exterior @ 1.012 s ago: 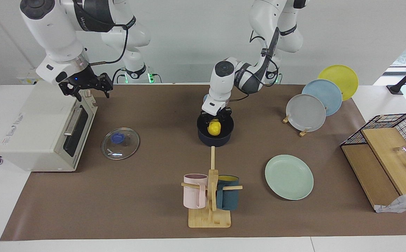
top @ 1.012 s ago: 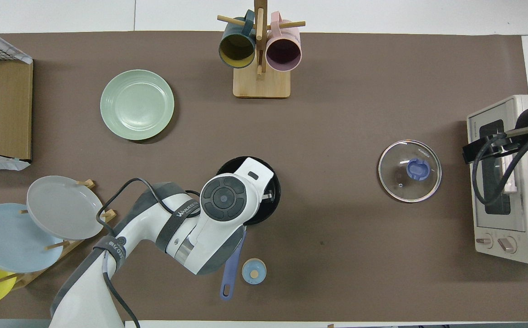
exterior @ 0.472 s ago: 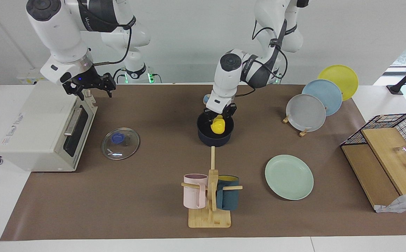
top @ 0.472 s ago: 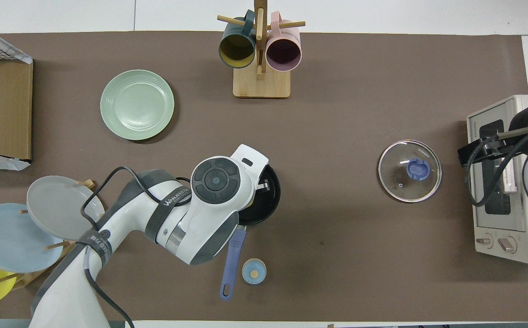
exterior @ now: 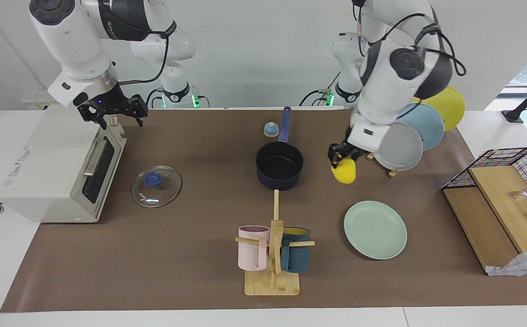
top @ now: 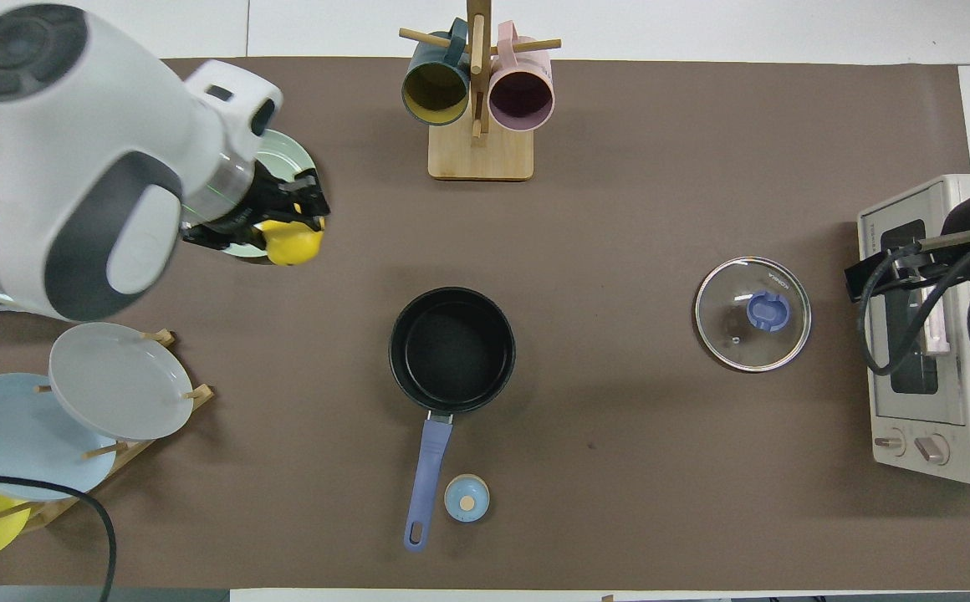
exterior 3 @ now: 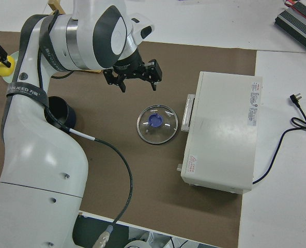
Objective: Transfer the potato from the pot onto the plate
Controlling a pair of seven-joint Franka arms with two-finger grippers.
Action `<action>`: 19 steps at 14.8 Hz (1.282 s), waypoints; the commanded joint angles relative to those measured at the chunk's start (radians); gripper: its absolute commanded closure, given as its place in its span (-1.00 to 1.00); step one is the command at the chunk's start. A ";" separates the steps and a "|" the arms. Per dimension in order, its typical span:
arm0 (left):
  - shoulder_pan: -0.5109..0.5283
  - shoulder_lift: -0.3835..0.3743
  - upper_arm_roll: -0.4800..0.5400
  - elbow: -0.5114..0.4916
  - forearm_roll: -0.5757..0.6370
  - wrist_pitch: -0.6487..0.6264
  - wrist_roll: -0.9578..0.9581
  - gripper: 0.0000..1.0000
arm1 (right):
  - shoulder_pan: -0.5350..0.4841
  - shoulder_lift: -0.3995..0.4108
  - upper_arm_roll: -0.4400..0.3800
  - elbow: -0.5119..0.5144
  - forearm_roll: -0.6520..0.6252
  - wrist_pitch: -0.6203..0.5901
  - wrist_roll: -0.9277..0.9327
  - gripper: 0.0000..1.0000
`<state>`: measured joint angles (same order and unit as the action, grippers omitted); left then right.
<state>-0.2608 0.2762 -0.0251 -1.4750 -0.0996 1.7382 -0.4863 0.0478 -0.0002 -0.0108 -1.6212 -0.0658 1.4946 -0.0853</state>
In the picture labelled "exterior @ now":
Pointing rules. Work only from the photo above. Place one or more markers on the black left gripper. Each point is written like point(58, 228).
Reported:
point(350, 151)

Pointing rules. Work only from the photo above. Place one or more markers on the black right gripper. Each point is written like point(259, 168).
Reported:
point(111, 105)

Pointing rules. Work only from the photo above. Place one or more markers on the yellow lemon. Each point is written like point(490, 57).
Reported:
point(345, 173)

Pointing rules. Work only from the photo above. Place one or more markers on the glass lid with blue knob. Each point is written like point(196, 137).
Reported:
point(159, 190)

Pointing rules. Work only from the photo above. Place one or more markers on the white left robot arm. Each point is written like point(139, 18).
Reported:
point(390, 77)

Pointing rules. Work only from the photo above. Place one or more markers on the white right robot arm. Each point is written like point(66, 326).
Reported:
point(72, 41)

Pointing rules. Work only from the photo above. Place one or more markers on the wooden plate rack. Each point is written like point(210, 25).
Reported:
point(394, 172)

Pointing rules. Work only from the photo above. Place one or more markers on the grey plate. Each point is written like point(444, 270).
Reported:
point(402, 150)

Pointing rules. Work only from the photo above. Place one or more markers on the mint green plate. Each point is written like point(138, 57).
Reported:
point(375, 229)

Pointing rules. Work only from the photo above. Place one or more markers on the light blue plate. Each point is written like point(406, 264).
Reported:
point(427, 127)

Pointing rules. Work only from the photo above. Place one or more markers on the yellow plate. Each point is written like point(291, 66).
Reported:
point(452, 106)

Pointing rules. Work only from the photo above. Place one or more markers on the dark blue saucepan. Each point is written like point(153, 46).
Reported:
point(281, 179)

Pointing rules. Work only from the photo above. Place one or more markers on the white toaster oven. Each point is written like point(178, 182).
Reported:
point(45, 159)

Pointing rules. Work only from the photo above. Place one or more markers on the white power strip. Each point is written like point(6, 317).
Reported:
point(34, 102)

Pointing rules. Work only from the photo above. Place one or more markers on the dark teal mug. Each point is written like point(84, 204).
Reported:
point(297, 259)

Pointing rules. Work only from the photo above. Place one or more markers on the pink mug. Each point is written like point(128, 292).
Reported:
point(251, 252)

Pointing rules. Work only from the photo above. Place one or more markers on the brown table mat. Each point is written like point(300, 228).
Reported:
point(200, 227)

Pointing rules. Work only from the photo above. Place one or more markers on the wooden mug tree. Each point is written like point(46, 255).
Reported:
point(272, 284)

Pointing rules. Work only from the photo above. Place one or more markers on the dark wooden shelf board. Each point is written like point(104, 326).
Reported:
point(477, 222)

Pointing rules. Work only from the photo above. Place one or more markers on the light wooden shelf board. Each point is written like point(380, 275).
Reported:
point(504, 204)

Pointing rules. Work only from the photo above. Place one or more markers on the white patterned paper bag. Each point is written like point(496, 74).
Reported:
point(522, 263)

